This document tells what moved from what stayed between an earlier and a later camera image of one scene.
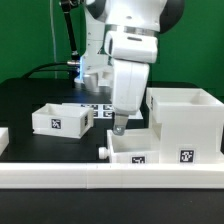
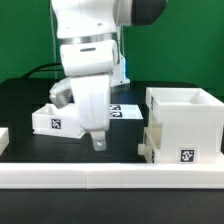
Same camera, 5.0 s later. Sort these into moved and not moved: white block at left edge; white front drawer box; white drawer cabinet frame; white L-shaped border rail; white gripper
Moved: white front drawer box; white gripper
Not moved: white block at left edge; white drawer cabinet frame; white L-shaped border rail
